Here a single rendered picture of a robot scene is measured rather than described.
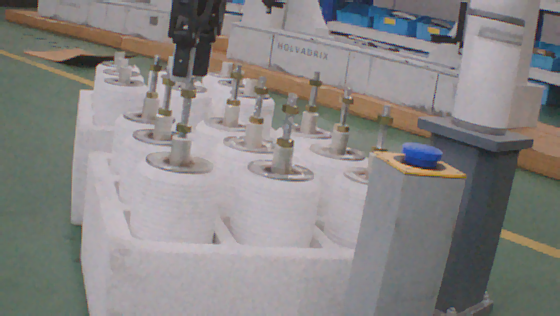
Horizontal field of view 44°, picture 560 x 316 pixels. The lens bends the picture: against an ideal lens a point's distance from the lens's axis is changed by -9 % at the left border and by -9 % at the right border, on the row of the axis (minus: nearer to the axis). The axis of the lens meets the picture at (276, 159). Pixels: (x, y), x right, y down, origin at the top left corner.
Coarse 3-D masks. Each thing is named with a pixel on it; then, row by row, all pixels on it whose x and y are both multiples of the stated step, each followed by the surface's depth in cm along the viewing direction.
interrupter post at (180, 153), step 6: (174, 138) 79; (180, 138) 79; (174, 144) 79; (180, 144) 79; (186, 144) 79; (174, 150) 79; (180, 150) 79; (186, 150) 79; (174, 156) 79; (180, 156) 79; (186, 156) 80; (174, 162) 80; (180, 162) 80; (186, 162) 80
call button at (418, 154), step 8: (408, 144) 69; (416, 144) 70; (408, 152) 68; (416, 152) 68; (424, 152) 67; (432, 152) 68; (440, 152) 68; (408, 160) 69; (416, 160) 68; (424, 160) 68; (432, 160) 68; (440, 160) 69
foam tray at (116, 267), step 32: (96, 160) 103; (96, 192) 91; (96, 224) 88; (128, 224) 86; (224, 224) 85; (320, 224) 93; (96, 256) 87; (128, 256) 73; (160, 256) 74; (192, 256) 75; (224, 256) 77; (256, 256) 78; (288, 256) 79; (320, 256) 80; (352, 256) 82; (96, 288) 86; (128, 288) 74; (160, 288) 75; (192, 288) 76; (224, 288) 78; (256, 288) 79; (288, 288) 80; (320, 288) 81
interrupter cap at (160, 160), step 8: (160, 152) 83; (168, 152) 83; (152, 160) 79; (160, 160) 80; (168, 160) 81; (192, 160) 82; (200, 160) 83; (160, 168) 77; (168, 168) 77; (176, 168) 77; (184, 168) 78; (192, 168) 79; (200, 168) 79; (208, 168) 79
